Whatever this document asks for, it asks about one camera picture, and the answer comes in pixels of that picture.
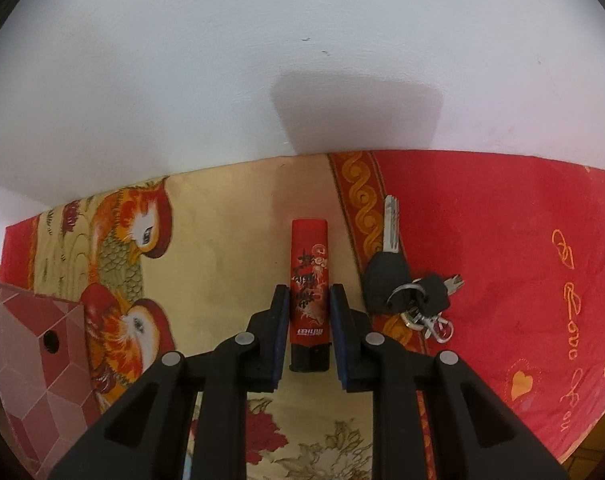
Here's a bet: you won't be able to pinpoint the black keys with ring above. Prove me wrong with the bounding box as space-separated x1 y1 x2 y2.
362 195 464 344

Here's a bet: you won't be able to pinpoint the red lighter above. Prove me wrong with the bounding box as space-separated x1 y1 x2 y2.
289 219 331 373

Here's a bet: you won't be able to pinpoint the red floral bed blanket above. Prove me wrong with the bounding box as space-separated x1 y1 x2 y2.
0 151 605 479

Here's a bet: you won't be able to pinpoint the pink patterned cardboard box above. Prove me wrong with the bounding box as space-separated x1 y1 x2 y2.
0 282 100 479

